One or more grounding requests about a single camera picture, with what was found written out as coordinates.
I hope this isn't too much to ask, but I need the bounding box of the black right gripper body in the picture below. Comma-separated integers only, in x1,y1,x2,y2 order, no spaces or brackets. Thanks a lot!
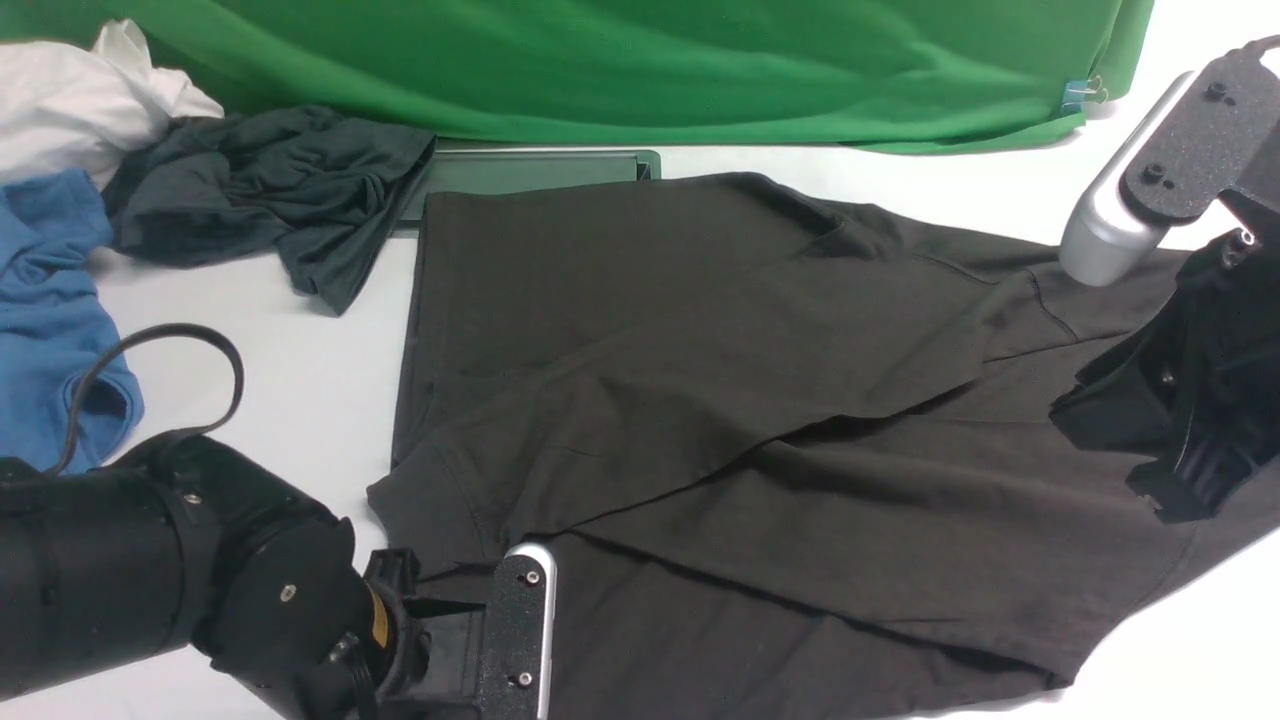
1050,190,1279,524

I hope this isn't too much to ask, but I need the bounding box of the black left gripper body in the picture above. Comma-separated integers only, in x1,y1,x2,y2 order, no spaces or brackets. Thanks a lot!
346,551,480,719

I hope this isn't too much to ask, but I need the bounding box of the gray long-sleeved shirt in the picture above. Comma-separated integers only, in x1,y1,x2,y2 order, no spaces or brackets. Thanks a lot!
367,173,1277,719

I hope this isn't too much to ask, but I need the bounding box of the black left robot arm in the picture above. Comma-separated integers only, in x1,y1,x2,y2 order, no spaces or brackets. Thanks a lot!
3,436,480,719

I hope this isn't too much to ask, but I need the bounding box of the dark teal crumpled shirt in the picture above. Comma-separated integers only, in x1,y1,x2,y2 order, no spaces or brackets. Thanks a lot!
102,106,436,315

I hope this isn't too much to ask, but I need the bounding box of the blue t-shirt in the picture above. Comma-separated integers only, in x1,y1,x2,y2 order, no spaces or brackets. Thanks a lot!
1,168,120,469

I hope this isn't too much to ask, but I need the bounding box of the blue binder clip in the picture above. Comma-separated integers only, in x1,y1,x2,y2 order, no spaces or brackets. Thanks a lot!
1059,76,1108,117

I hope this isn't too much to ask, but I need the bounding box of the green backdrop cloth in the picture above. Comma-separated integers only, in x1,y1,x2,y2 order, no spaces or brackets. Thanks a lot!
3,1,1153,155

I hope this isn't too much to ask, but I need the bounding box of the white crumpled garment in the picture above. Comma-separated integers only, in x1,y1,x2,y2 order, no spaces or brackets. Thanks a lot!
1,19,224,188

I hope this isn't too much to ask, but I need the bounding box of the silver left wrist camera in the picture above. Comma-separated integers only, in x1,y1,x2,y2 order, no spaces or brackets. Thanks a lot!
476,542,559,719

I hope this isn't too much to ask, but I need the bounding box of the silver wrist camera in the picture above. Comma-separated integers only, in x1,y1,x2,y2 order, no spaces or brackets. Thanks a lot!
476,542,559,719
1059,35,1280,290

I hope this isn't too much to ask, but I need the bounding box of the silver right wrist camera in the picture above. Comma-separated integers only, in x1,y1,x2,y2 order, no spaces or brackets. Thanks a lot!
1059,35,1280,290

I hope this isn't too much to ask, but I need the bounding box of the black left camera cable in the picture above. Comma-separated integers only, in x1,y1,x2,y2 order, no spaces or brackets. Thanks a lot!
40,323,246,477

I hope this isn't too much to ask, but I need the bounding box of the metal table cable hatch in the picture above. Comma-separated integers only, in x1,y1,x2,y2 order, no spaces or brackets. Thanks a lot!
393,149,660,232

